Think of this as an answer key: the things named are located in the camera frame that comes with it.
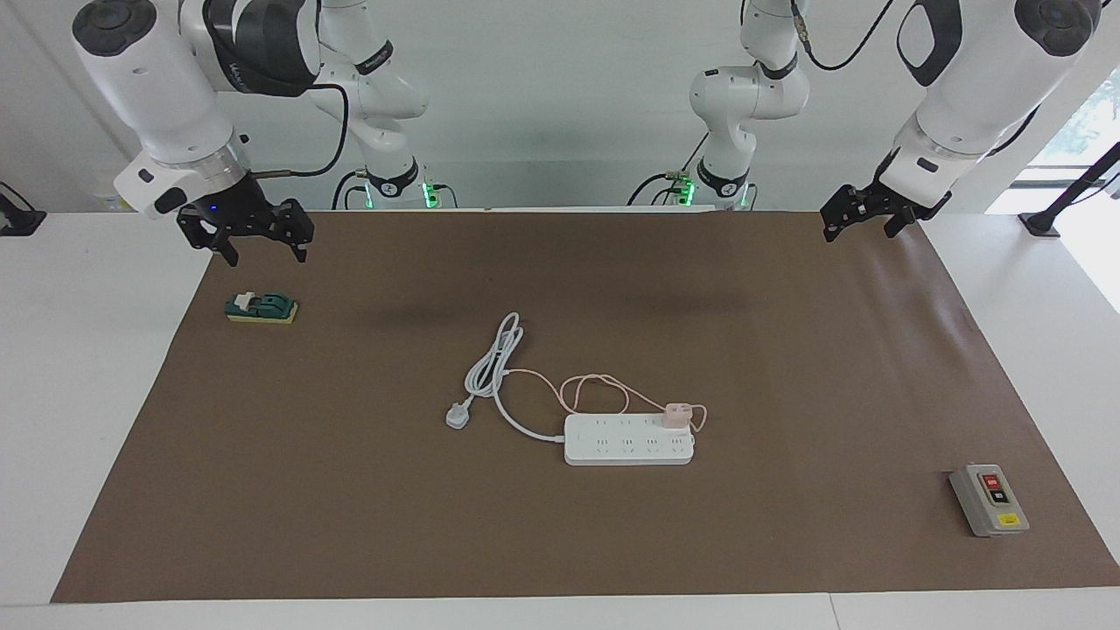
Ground thin pink charging cable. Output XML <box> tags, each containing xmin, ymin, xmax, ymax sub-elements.
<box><xmin>505</xmin><ymin>368</ymin><xmax>710</xmax><ymax>434</ymax></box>

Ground white power strip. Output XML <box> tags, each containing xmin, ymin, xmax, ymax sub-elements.
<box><xmin>563</xmin><ymin>413</ymin><xmax>697</xmax><ymax>466</ymax></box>

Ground green circuit board module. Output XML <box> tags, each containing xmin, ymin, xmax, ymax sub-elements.
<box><xmin>225</xmin><ymin>291</ymin><xmax>299</xmax><ymax>326</ymax></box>

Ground black desk stand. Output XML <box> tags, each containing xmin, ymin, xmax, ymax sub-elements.
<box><xmin>0</xmin><ymin>182</ymin><xmax>46</xmax><ymax>237</ymax></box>
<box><xmin>1019</xmin><ymin>140</ymin><xmax>1120</xmax><ymax>239</ymax></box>

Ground brown table mat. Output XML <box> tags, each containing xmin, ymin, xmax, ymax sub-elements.
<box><xmin>50</xmin><ymin>210</ymin><xmax>1120</xmax><ymax>605</ymax></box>

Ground black base cables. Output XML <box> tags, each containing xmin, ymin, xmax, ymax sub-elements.
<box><xmin>332</xmin><ymin>169</ymin><xmax>458</xmax><ymax>211</ymax></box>
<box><xmin>626</xmin><ymin>131</ymin><xmax>711</xmax><ymax>207</ymax></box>

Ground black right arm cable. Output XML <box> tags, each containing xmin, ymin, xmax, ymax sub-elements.
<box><xmin>249</xmin><ymin>79</ymin><xmax>351</xmax><ymax>180</ymax></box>

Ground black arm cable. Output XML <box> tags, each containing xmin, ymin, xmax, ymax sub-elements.
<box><xmin>790</xmin><ymin>0</ymin><xmax>1044</xmax><ymax>158</ymax></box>
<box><xmin>249</xmin><ymin>79</ymin><xmax>351</xmax><ymax>180</ymax></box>

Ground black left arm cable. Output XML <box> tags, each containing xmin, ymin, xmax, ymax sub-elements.
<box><xmin>790</xmin><ymin>0</ymin><xmax>1044</xmax><ymax>158</ymax></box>

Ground white power cord with plug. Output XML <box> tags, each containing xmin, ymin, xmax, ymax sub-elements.
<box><xmin>445</xmin><ymin>312</ymin><xmax>568</xmax><ymax>441</ymax></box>

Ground grey push-button switch box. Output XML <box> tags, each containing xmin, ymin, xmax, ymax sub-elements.
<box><xmin>948</xmin><ymin>463</ymin><xmax>1031</xmax><ymax>538</ymax></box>

